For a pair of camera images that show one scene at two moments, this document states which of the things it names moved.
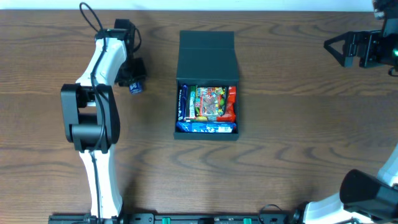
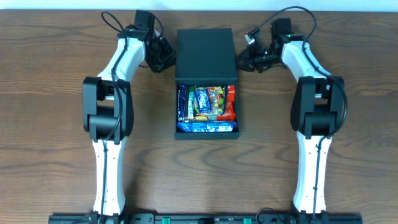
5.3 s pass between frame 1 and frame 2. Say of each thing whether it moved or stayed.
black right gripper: moved
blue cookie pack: stayed
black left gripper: moved
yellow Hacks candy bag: stayed
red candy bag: stayed
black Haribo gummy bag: stayed
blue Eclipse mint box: moved
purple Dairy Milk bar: stayed
